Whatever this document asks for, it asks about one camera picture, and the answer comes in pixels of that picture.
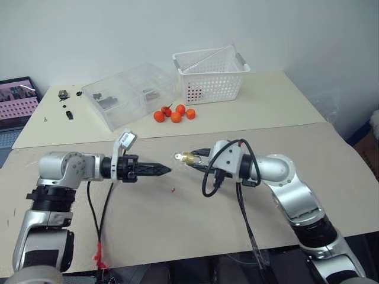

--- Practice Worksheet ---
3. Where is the brown cardboard box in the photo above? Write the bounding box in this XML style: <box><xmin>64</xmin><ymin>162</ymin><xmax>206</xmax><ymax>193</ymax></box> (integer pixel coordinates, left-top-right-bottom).
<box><xmin>353</xmin><ymin>131</ymin><xmax>379</xmax><ymax>182</ymax></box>

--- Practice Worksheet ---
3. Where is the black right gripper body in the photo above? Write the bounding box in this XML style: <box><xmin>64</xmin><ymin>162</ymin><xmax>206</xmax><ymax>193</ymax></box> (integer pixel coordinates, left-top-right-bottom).
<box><xmin>206</xmin><ymin>164</ymin><xmax>235</xmax><ymax>188</ymax></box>

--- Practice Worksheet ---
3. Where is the clear plastic storage box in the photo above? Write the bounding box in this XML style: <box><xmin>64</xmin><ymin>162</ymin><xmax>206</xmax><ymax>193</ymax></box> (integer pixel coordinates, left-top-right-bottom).
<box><xmin>81</xmin><ymin>62</ymin><xmax>179</xmax><ymax>132</ymax></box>

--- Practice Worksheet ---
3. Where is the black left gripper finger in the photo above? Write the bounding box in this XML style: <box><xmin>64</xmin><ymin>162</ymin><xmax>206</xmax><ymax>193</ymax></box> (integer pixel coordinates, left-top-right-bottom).
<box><xmin>138</xmin><ymin>169</ymin><xmax>172</xmax><ymax>178</ymax></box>
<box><xmin>138</xmin><ymin>161</ymin><xmax>173</xmax><ymax>172</ymax></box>

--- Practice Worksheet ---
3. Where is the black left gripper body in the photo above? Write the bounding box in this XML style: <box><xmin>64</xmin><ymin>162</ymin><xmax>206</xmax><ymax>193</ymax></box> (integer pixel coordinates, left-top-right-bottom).
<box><xmin>117</xmin><ymin>154</ymin><xmax>140</xmax><ymax>183</ymax></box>

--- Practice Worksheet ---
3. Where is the dark rounded shape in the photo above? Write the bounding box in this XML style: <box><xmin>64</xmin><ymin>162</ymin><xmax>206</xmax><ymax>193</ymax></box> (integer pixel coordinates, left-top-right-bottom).
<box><xmin>213</xmin><ymin>255</ymin><xmax>247</xmax><ymax>284</ymax></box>
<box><xmin>149</xmin><ymin>263</ymin><xmax>173</xmax><ymax>284</ymax></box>

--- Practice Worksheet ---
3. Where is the black looped right arm cable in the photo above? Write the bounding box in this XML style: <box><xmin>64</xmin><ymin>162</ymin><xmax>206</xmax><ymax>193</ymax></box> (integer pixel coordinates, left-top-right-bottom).
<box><xmin>201</xmin><ymin>138</ymin><xmax>262</xmax><ymax>198</ymax></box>

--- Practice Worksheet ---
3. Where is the brass padlock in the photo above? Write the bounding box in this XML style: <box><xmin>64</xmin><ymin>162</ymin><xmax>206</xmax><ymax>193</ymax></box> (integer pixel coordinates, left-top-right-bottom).
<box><xmin>181</xmin><ymin>151</ymin><xmax>205</xmax><ymax>167</ymax></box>

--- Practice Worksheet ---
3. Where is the grey laptop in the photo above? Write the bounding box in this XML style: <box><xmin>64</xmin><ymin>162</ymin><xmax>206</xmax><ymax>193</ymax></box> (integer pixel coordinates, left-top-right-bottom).
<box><xmin>0</xmin><ymin>76</ymin><xmax>41</xmax><ymax>166</ymax></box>

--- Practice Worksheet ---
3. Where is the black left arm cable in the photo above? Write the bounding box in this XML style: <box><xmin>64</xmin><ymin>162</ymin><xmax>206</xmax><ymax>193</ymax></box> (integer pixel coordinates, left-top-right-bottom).
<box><xmin>86</xmin><ymin>180</ymin><xmax>115</xmax><ymax>247</ymax></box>

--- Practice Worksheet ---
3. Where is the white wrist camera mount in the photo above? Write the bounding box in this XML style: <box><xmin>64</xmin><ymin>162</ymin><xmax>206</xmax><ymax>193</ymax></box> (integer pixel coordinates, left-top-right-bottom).
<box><xmin>208</xmin><ymin>139</ymin><xmax>245</xmax><ymax>180</ymax></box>
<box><xmin>111</xmin><ymin>127</ymin><xmax>139</xmax><ymax>181</ymax></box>

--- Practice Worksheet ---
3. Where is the dark metal part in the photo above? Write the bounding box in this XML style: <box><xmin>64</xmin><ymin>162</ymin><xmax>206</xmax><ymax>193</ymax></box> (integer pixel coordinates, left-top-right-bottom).
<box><xmin>92</xmin><ymin>92</ymin><xmax>120</xmax><ymax>109</ymax></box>

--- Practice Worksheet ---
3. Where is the black straight right arm cable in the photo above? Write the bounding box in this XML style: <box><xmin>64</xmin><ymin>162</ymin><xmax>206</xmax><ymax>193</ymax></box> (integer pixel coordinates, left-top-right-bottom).
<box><xmin>235</xmin><ymin>180</ymin><xmax>269</xmax><ymax>269</ymax></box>

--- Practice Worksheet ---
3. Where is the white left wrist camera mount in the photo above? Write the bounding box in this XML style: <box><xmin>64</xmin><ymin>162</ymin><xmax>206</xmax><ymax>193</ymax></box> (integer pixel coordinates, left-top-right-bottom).
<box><xmin>111</xmin><ymin>127</ymin><xmax>139</xmax><ymax>181</ymax></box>

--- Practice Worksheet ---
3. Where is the red tape on cable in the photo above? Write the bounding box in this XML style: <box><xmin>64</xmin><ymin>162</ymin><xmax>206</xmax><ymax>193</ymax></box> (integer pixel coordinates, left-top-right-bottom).
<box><xmin>92</xmin><ymin>241</ymin><xmax>109</xmax><ymax>270</ymax></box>

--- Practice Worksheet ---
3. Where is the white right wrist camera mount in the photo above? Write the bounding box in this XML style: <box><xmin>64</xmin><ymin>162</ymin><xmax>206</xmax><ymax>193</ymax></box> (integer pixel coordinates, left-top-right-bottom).
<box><xmin>208</xmin><ymin>139</ymin><xmax>245</xmax><ymax>180</ymax></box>

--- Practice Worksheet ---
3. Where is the white fluffy bundle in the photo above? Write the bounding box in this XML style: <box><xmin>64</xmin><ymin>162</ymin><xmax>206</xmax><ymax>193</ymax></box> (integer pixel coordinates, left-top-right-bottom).
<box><xmin>368</xmin><ymin>109</ymin><xmax>379</xmax><ymax>134</ymax></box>

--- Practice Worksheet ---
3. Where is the white perforated plastic basket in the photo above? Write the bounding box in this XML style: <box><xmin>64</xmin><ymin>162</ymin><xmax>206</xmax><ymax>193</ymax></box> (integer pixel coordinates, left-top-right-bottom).
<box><xmin>172</xmin><ymin>43</ymin><xmax>252</xmax><ymax>106</ymax></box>

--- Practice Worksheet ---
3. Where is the clear plastic sheet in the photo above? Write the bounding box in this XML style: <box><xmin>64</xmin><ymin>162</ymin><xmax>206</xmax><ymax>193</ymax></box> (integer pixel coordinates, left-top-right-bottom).
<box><xmin>179</xmin><ymin>44</ymin><xmax>238</xmax><ymax>74</ymax></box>

